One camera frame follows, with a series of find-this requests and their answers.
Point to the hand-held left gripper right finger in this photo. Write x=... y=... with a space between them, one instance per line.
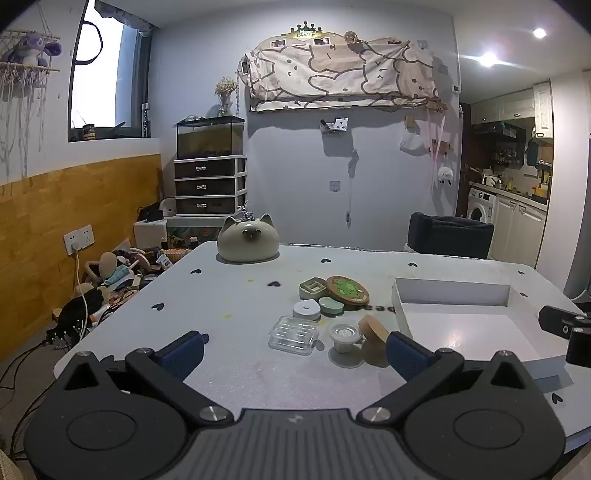
x=406 y=360

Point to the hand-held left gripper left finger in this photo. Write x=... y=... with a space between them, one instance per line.
x=182 y=357

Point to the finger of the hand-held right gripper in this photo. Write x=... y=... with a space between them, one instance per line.
x=554 y=323
x=579 y=346

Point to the round wooden lid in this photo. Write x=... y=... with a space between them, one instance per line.
x=374 y=328

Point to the white cardboard box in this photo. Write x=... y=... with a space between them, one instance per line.
x=461 y=332

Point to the white suction cup holder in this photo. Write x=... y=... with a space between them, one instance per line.
x=344 y=339

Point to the round green cartoon coaster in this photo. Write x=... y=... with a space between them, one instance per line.
x=348 y=290

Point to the green round case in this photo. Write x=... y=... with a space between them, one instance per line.
x=330 y=307

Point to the white round case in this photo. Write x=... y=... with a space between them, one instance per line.
x=305 y=310

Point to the clear plastic box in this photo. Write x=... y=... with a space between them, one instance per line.
x=293 y=337

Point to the beige compartment box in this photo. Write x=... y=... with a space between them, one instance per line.
x=308 y=291

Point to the white lower kitchen cabinets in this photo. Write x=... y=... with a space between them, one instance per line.
x=517 y=226

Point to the white kitchen cabinets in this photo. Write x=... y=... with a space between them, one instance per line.
x=517 y=226
x=508 y=104

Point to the pile of floor clutter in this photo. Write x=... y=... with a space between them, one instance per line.
x=115 y=277

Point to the cream cat-shaped ceramic jar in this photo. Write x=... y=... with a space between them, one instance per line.
x=247 y=244

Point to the white washing machine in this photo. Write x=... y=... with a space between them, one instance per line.
x=481 y=207

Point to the black bag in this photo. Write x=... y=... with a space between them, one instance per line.
x=150 y=212

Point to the small metal ornament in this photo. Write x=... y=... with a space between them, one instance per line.
x=248 y=214

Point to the dark drawer cabinet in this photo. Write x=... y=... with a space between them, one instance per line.
x=207 y=187

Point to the white sheep plush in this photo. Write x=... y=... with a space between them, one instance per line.
x=445 y=175

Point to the white hanging bag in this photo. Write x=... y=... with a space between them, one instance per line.
x=415 y=144

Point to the glass fish tank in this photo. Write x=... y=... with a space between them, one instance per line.
x=210 y=138

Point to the white upper kitchen cabinets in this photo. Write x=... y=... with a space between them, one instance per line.
x=508 y=104

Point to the vase of dried flowers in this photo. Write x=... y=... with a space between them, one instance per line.
x=225 y=92

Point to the round ceiling light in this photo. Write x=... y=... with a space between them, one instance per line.
x=539 y=33
x=488 y=59

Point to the window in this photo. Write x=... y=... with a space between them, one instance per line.
x=111 y=83

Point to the cartoon printed cloth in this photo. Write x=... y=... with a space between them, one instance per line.
x=341 y=74

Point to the purple plush toy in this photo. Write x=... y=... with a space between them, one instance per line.
x=30 y=48

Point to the gold crown decoration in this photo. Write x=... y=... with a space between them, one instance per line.
x=300 y=31

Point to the white wall socket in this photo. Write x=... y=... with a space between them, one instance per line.
x=79 y=239

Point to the clear wall holder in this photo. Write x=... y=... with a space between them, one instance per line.
x=333 y=127

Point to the macrame wall hanger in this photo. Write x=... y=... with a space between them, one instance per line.
x=18 y=92

